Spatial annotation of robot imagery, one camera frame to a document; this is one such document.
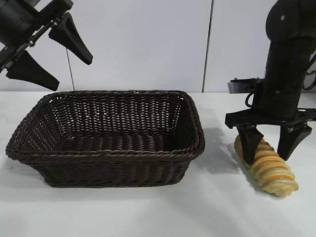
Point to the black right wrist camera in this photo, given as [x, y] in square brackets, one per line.
[240, 87]

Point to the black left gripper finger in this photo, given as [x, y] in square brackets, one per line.
[34, 72]
[71, 42]

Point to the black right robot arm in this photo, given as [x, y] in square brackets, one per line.
[288, 17]

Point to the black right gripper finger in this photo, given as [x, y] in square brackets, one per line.
[292, 140]
[250, 143]

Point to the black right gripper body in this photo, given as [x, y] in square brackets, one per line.
[284, 86]

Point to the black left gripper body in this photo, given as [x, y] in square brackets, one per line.
[17, 22]

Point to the long twisted bread loaf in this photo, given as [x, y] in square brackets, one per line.
[271, 172]

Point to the dark brown wicker basket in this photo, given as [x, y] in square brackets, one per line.
[111, 170]

